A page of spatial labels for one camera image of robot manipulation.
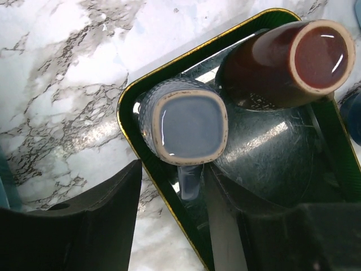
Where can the grey-blue small cup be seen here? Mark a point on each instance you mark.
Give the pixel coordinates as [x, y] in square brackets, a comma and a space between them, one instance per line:
[184, 123]

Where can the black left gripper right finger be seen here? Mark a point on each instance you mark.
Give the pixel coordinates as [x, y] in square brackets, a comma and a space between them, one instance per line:
[250, 233]

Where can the black rectangular tray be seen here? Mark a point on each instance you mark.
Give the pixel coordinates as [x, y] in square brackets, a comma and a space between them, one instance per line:
[288, 157]

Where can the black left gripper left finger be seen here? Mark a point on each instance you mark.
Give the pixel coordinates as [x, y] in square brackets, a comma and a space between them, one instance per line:
[92, 231]

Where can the brown small cup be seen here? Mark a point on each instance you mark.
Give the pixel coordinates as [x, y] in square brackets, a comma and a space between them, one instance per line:
[289, 66]

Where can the dark blue gold-rimmed cup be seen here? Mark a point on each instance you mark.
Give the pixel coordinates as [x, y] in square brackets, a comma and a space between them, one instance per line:
[350, 113]

